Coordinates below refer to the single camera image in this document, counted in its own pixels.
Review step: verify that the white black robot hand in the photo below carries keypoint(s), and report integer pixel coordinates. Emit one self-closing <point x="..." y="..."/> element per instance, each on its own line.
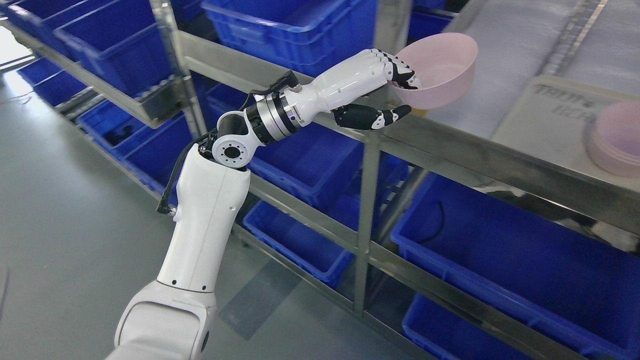
<point x="335" y="90"/>

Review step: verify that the pink ikea bowl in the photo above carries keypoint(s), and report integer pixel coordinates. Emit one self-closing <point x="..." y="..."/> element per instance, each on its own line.
<point x="444" y="64"/>

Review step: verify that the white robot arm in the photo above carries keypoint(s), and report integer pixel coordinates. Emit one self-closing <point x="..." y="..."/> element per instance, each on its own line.
<point x="171" y="317"/>

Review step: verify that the blue bin lower shelf left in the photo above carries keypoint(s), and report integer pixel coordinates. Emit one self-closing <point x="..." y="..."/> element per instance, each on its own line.
<point x="315" y="164"/>

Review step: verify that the blue bin shelf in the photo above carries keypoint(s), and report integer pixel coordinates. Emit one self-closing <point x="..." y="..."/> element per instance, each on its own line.
<point x="565" y="285"/>
<point x="318" y="255"/>
<point x="315" y="164"/>
<point x="447" y="336"/>

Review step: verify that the blue bin bottom shelf left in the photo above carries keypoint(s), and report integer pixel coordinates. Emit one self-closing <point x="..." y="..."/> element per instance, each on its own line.
<point x="318" y="255"/>

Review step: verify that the stack of pink bowls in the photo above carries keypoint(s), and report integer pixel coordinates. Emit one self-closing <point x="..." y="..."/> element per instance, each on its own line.
<point x="613" y="139"/>

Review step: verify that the blue bin bottom shelf centre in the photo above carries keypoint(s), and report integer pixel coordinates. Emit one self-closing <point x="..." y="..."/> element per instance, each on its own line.
<point x="447" y="336"/>

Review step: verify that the blue bin lower shelf centre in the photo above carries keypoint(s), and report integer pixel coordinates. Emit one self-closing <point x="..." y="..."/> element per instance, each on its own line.
<point x="565" y="285"/>

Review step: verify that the large blue crate upper left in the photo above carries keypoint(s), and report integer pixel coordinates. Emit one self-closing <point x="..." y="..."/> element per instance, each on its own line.
<point x="307" y="36"/>

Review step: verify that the beige plastic tray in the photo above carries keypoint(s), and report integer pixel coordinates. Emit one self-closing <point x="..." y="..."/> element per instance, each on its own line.
<point x="550" y="121"/>

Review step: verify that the white foam sheet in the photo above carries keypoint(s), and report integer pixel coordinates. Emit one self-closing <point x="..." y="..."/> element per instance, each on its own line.
<point x="515" y="39"/>

